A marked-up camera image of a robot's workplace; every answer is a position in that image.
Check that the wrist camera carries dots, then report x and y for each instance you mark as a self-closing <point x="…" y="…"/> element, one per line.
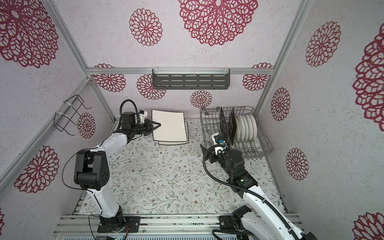
<point x="141" y="117"/>
<point x="218" y="139"/>

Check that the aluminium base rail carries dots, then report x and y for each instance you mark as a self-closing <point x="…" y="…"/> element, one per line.
<point x="148" y="224"/>

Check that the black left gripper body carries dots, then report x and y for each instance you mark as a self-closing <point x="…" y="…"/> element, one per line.
<point x="145" y="128"/>

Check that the black wire wall holder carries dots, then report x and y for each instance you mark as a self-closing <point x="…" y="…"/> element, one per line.
<point x="65" y="117"/>

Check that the grey wire dish rack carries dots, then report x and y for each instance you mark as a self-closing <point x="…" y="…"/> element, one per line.
<point x="210" y="121"/>

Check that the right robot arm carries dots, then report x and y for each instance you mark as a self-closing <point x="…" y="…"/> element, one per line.
<point x="259" y="217"/>

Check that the white square plate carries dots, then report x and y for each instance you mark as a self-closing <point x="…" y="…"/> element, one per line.
<point x="180" y="138"/>
<point x="171" y="123"/>

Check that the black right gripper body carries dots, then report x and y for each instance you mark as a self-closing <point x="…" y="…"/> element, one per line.
<point x="221" y="160"/>

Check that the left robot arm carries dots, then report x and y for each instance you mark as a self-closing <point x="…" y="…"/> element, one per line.
<point x="92" y="171"/>

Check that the black square plate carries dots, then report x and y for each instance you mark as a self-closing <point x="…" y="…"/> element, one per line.
<point x="224" y="127"/>
<point x="232" y="126"/>

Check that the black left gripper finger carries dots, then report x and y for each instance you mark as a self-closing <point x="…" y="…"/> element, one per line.
<point x="155" y="123"/>
<point x="155" y="127"/>

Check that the grey wall shelf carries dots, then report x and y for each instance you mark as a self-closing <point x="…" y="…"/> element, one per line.
<point x="194" y="79"/>

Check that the floral table mat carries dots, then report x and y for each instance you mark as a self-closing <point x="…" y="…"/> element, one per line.
<point x="147" y="178"/>

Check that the white round plate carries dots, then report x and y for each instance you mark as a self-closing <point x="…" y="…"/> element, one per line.
<point x="254" y="125"/>
<point x="246" y="129"/>
<point x="250" y="127"/>
<point x="241" y="128"/>

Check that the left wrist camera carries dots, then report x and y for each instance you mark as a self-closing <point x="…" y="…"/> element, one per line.
<point x="141" y="117"/>

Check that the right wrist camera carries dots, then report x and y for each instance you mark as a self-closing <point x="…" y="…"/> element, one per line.
<point x="218" y="139"/>

